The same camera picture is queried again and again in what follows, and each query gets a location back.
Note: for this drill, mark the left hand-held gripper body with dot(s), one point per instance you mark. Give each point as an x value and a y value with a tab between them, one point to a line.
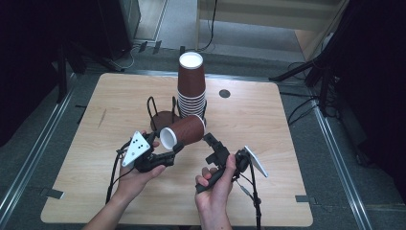
137	148

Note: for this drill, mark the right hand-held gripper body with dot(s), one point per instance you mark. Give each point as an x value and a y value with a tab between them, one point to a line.
245	161

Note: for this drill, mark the single brown paper cup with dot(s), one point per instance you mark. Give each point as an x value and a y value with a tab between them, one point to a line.
188	131

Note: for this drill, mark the stack of brown paper cups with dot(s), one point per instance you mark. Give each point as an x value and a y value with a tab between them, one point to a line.
191	86

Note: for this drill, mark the person's left hand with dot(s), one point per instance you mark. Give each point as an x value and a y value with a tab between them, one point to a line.
137	182

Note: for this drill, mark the person's right hand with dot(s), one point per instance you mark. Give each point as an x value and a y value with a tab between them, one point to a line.
214	195

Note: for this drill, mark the dark round table grommet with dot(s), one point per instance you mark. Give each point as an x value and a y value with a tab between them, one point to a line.
224	93

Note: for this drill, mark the grey tape strip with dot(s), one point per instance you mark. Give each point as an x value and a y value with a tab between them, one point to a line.
52	193
304	199

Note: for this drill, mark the black tripod stand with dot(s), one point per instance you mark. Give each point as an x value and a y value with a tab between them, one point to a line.
319	68

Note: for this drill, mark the black cabinet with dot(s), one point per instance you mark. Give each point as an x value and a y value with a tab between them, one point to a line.
118	25

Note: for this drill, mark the metal floor rail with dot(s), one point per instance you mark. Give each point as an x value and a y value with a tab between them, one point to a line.
41	140
340	166

